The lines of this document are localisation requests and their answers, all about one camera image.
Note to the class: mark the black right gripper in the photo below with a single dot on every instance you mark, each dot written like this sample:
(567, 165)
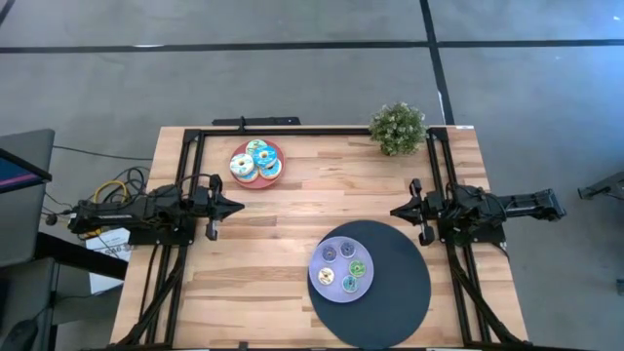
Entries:
(431, 208)

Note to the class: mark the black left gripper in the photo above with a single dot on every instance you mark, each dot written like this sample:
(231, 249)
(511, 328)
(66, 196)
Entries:
(209, 207)

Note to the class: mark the large white drizzled donut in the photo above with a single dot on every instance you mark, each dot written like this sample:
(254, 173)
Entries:
(242, 164)

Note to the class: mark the large mint iced donut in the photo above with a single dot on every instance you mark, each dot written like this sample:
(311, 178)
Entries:
(254, 144)

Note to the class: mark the small purple sprinkled donut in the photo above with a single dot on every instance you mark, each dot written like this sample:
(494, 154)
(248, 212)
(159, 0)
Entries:
(347, 249)
(329, 253)

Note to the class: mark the small green iced donut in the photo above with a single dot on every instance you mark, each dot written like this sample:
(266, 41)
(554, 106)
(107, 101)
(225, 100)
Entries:
(357, 267)

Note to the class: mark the small teal iced donut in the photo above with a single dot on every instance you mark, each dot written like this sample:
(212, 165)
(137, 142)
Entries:
(349, 283)

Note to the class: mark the small cream iced donut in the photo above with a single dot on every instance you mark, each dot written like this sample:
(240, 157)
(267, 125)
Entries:
(325, 276)

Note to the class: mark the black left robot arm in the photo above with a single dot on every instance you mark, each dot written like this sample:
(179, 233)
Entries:
(112, 214)

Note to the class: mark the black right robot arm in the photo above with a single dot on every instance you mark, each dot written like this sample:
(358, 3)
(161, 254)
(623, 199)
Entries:
(526, 205)

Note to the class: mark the pink round plate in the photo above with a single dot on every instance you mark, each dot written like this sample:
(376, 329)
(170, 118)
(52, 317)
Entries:
(261, 184)

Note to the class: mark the dark round woven placemat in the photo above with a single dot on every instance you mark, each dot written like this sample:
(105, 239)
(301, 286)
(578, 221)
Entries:
(395, 292)

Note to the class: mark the small green potted plant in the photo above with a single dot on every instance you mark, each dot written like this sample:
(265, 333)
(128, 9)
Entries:
(397, 129)

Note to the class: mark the lilac round plate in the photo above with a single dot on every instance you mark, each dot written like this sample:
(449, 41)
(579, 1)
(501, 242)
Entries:
(337, 294)

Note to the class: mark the white paper sheet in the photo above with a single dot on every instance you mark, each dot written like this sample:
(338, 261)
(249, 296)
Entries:
(105, 280)

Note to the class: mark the dark navy board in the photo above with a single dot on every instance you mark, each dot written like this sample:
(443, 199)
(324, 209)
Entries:
(83, 256)

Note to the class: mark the black power plug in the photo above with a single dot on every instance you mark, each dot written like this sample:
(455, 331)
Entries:
(51, 219)

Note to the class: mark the black stand foot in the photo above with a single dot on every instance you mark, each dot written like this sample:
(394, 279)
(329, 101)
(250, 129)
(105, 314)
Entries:
(604, 187)

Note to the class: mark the screen with blue picture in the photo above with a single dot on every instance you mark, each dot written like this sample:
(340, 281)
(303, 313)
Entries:
(14, 173)

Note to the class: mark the black bracket bar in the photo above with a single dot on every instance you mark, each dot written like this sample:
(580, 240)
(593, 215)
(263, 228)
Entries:
(256, 121)

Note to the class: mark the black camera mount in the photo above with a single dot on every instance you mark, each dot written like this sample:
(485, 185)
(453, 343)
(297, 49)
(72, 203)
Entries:
(242, 345)

